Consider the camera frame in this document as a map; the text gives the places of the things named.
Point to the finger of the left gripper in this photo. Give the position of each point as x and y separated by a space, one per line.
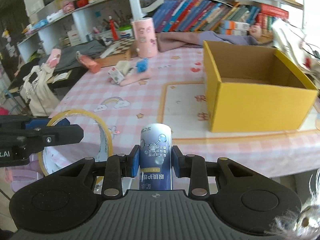
59 135
42 122

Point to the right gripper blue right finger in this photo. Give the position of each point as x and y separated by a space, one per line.
193 167

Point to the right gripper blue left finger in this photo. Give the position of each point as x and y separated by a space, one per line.
117 167

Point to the yellow clear tape roll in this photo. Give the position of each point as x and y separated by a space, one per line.
106 146

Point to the blue white spray bottle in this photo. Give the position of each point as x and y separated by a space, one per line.
155 158

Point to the pink fuzzy sock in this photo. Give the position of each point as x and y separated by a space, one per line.
133 77

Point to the grey cat staples box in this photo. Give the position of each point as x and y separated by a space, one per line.
116 75

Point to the blue fuzzy pompom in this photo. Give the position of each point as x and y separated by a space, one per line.
142 65

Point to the white tote bag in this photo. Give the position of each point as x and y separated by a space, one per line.
36 93

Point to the grey folded garment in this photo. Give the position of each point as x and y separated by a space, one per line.
67 59

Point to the pink spray bottle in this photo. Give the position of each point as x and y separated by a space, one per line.
87 62

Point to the pink checkered tablecloth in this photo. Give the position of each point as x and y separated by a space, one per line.
175 95

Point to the yellow cardboard box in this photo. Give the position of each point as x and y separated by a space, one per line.
254 89

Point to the wooden chessboard box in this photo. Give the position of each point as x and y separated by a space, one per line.
121 50

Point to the pink purple cloth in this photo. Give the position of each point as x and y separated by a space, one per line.
172 40

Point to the pink cylindrical container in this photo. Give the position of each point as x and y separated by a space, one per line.
145 37

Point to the orange white box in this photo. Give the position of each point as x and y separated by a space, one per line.
234 25

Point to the pink pig plush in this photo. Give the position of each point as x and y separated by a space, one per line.
255 31

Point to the row of leaning books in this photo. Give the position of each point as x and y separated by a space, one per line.
202 15

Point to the stack of papers and books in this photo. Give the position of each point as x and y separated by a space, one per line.
291 41

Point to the red thick dictionary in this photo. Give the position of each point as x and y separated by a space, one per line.
273 11

